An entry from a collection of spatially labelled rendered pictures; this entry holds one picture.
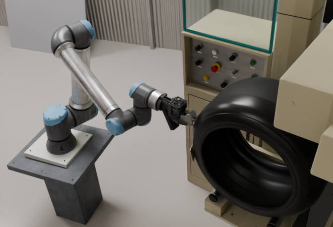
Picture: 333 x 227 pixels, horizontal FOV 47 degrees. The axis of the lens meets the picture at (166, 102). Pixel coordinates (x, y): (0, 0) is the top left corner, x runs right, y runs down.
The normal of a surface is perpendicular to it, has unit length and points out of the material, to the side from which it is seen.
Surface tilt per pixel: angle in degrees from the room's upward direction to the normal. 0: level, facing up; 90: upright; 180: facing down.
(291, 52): 90
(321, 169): 72
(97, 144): 0
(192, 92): 90
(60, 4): 78
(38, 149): 3
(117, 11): 90
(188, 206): 0
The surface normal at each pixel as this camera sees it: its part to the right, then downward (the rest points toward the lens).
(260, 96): -0.09, -0.82
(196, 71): -0.60, 0.50
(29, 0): -0.37, 0.38
